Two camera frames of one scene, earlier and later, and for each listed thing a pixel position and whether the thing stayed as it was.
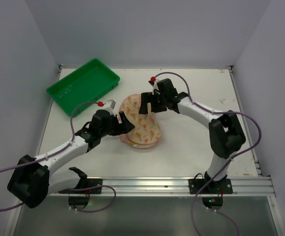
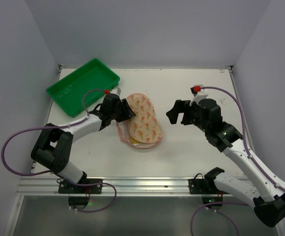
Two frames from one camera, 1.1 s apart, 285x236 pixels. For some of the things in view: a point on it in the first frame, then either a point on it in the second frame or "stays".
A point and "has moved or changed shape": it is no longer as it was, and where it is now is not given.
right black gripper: (152, 99) to (185, 114)
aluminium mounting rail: (143, 187) stays
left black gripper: (117, 124) to (122, 110)
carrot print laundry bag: (146, 133) has moved or changed shape
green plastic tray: (88, 83) stays
